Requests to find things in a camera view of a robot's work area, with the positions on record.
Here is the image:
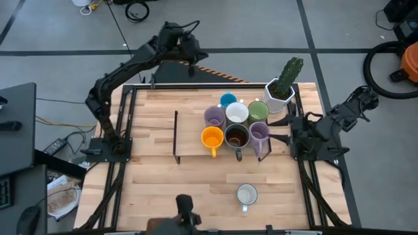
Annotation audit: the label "green mug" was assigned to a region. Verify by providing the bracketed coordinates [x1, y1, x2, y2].
[247, 99, 270, 125]

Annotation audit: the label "black computer mouse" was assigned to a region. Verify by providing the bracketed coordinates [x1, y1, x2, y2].
[16, 206, 42, 235]

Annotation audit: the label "white hexagonal planter pot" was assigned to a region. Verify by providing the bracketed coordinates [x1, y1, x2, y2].
[262, 78, 297, 114]

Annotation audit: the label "black mat, orange striped edge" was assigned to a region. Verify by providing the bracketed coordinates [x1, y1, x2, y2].
[152, 55, 249, 84]

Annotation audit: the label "black equipment case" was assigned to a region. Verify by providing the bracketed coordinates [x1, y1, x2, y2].
[383, 0, 418, 42]

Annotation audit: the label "green cactus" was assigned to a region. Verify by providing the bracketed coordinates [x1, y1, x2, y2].
[276, 57, 304, 99]

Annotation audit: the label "black handheld object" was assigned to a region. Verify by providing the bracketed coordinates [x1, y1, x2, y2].
[175, 194, 202, 235]

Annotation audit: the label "dark keyboard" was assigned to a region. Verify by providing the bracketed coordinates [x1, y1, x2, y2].
[0, 176, 14, 210]

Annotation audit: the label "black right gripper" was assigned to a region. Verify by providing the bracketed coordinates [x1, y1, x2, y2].
[266, 110, 316, 154]

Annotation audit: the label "black object on desk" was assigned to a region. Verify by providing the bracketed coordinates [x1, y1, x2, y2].
[0, 120, 24, 132]

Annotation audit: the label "black power adapter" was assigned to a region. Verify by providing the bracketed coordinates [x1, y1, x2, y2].
[43, 138, 68, 156]

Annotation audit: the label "yellow-orange faceted mug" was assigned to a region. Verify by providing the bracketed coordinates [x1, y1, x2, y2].
[201, 125, 225, 159]

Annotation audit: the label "dark teal brown glazed mug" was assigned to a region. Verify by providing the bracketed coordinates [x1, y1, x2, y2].
[223, 123, 251, 163]

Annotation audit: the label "white bowl with brown paper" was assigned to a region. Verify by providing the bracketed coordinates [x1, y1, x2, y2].
[47, 174, 82, 220]

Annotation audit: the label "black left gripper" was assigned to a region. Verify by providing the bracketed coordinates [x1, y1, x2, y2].
[176, 31, 210, 78]

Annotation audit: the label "lavender ribbed mug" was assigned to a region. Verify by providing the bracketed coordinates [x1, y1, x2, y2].
[248, 121, 271, 159]

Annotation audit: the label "thin black floor cable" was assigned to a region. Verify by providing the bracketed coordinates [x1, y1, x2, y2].
[104, 0, 146, 84]

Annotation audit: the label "black vacuum hose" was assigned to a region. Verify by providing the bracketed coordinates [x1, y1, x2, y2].
[362, 40, 418, 100]

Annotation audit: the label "person's hand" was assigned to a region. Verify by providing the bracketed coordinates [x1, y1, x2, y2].
[145, 215, 184, 235]

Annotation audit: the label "orange vacuum cleaner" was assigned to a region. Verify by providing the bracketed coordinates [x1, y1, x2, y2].
[390, 41, 418, 84]

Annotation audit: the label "dark purple ribbed mug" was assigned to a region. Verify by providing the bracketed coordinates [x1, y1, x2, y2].
[204, 105, 227, 130]

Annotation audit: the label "black metal table frame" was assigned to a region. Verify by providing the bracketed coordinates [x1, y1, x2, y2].
[78, 83, 352, 235]

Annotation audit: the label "black coiled cable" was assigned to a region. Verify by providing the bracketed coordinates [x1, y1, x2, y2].
[125, 1, 150, 24]

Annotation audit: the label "grey desk top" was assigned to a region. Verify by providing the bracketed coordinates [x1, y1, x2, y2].
[0, 82, 37, 177]
[0, 164, 48, 235]

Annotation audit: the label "wooden shelf riser, black legs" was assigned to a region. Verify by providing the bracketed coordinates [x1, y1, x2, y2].
[172, 109, 273, 165]

